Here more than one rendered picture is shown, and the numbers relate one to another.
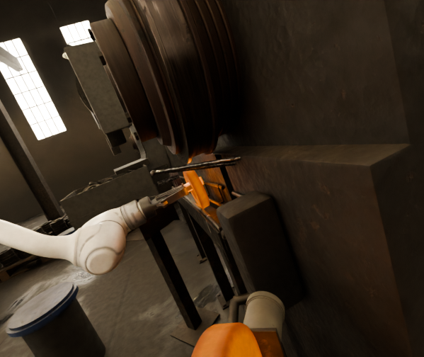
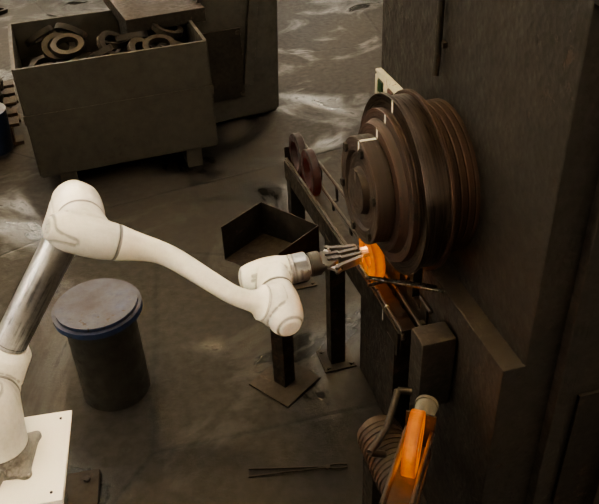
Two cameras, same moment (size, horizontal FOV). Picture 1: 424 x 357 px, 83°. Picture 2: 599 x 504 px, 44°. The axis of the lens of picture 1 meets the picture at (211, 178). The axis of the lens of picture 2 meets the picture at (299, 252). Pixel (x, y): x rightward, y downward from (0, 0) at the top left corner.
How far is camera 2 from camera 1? 151 cm
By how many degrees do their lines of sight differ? 22
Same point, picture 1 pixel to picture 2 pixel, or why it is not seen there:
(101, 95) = not seen: outside the picture
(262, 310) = (428, 406)
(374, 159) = (507, 368)
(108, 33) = (385, 186)
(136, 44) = (407, 213)
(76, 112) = not seen: outside the picture
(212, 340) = (417, 414)
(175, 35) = (438, 228)
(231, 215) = (425, 344)
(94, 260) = (287, 326)
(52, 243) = (247, 297)
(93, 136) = not seen: outside the picture
